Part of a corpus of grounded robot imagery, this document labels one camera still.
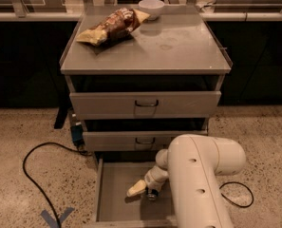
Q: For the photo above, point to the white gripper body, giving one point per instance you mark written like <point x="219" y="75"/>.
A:
<point x="153" y="179"/>

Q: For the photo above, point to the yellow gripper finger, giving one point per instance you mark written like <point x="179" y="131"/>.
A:
<point x="138" y="188"/>

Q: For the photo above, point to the long back counter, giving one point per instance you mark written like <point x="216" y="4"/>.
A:
<point x="98" y="13"/>

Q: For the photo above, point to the grey open bottom drawer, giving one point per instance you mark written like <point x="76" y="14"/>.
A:
<point x="113" y="209"/>

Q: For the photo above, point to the brown yellow chip bag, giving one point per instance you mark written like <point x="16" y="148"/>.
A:
<point x="119" y="24"/>

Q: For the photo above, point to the blue pepsi can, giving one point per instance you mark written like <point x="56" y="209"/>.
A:
<point x="152" y="194"/>

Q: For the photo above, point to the blue power adapter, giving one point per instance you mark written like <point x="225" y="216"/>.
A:
<point x="77" y="135"/>

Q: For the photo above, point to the grey drawer cabinet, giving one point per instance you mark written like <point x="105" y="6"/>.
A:
<point x="171" y="53"/>

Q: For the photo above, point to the blue tape floor mark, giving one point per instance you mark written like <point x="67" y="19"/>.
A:
<point x="55" y="222"/>

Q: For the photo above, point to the grey middle drawer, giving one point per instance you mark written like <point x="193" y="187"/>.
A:
<point x="132" y="140"/>

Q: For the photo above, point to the white bowl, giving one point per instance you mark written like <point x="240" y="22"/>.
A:
<point x="153" y="7"/>

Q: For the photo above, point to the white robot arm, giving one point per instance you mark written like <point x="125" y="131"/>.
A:
<point x="190" y="164"/>

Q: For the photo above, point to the grey top drawer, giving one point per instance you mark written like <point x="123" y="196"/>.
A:
<point x="147" y="105"/>

